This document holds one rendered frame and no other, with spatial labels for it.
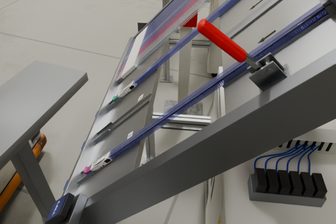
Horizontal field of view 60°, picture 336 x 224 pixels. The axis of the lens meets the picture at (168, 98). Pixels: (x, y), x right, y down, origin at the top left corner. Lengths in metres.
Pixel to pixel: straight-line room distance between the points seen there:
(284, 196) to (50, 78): 0.86
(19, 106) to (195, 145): 0.80
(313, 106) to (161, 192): 0.24
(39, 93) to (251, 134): 0.87
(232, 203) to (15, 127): 0.66
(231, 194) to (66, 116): 1.35
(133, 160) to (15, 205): 1.14
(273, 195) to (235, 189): 0.09
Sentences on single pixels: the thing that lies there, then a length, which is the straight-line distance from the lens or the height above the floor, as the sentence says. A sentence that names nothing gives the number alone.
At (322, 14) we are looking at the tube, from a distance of 0.37.
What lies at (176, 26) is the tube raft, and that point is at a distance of 0.73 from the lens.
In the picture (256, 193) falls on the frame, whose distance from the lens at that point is 0.71.
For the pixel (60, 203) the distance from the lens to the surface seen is 0.52.
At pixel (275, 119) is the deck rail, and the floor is 1.02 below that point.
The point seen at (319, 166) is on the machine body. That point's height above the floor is 0.62.
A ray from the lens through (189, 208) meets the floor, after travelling 1.41.
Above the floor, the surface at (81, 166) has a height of 0.73.
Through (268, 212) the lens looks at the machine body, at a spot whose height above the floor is 0.62.
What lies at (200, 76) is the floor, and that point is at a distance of 2.11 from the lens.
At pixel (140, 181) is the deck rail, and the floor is 0.89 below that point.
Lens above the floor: 1.23
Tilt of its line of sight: 40 degrees down
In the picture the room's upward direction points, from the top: straight up
